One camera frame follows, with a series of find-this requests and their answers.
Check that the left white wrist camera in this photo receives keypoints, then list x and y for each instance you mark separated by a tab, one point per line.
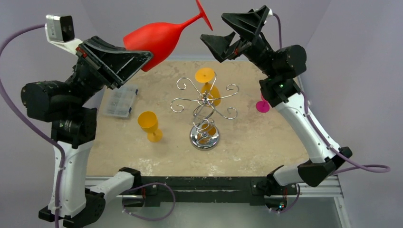
60	32

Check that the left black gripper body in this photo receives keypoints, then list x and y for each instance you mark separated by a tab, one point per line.
88	76

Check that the clear plastic compartment box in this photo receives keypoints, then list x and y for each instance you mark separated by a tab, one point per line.
119	103

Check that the black front mounting bar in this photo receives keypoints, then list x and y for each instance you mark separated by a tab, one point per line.
255	191

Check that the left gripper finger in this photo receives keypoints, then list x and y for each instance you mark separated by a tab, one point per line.
103	56
121	76

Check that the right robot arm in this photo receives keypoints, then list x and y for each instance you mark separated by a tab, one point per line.
281	67

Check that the chrome wine glass rack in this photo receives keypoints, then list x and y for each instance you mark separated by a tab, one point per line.
204	135

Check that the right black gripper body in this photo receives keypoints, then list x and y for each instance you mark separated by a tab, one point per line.
248	40

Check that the red wine glass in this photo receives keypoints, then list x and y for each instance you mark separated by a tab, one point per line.
160	38

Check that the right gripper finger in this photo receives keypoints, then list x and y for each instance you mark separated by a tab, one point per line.
248	25
221	47

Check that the pink wine glass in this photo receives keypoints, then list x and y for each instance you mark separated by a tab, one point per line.
262	106

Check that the orange wine glass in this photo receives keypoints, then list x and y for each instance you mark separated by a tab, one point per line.
148	122
205	75

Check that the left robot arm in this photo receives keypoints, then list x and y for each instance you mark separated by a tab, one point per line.
73	133

